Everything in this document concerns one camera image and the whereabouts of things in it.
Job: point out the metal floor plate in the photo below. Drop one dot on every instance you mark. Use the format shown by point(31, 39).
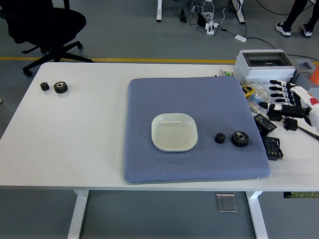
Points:
point(226, 203)

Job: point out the grey electrical enclosure box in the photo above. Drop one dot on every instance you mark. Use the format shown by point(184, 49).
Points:
point(264, 72)

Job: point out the clear bag of parts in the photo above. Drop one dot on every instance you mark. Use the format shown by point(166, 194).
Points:
point(259, 95)

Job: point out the table control panel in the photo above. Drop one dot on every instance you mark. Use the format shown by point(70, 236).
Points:
point(302, 195)

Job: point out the orange cone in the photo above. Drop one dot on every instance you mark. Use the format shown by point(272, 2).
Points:
point(315, 76)

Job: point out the blue-grey quilted mat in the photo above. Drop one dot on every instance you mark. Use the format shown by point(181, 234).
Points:
point(187, 97)

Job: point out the green and white markers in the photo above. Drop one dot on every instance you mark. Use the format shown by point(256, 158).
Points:
point(225, 73)

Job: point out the black charger box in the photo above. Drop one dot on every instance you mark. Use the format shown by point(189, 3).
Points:
point(201, 18)

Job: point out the large black gear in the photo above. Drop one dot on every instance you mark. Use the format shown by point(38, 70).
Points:
point(240, 139)
point(60, 87)

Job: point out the white power strip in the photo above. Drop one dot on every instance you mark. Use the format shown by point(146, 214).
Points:
point(211, 28)

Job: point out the white table leg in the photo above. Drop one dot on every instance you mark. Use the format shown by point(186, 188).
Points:
point(77, 214)
point(258, 216)

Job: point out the white square dish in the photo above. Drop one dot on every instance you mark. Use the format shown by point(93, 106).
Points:
point(174, 133)

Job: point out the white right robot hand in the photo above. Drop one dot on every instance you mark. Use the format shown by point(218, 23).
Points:
point(302, 99)

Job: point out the black stand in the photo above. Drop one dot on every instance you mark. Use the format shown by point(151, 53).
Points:
point(183, 16)

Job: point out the black office chair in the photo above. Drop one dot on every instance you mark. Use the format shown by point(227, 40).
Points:
point(47, 22)

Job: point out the grey foam block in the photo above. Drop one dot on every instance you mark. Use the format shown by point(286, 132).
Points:
point(302, 78)

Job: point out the black digital controller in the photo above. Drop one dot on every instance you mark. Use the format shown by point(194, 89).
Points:
point(272, 148)
point(265, 123)

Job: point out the white power adapter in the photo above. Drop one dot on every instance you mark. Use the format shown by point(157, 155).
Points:
point(240, 38)

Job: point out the small black gear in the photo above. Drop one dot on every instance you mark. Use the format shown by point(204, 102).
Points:
point(44, 86)
point(220, 138)

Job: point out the white desk leg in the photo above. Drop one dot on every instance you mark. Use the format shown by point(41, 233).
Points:
point(239, 12)
point(159, 10)

